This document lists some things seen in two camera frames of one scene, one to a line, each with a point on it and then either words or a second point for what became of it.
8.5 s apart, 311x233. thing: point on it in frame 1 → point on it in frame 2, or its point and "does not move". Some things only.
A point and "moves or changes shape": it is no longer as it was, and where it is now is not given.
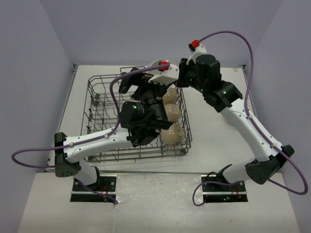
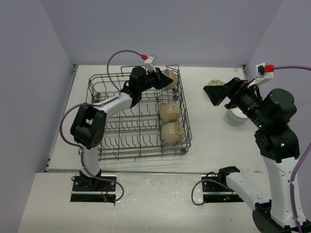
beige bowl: [173, 111] does not move
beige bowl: [170, 96] moves or changes shape
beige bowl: [174, 135] does not move
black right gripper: [185, 67] → [238, 86]
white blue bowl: [156, 62] moves or changes shape
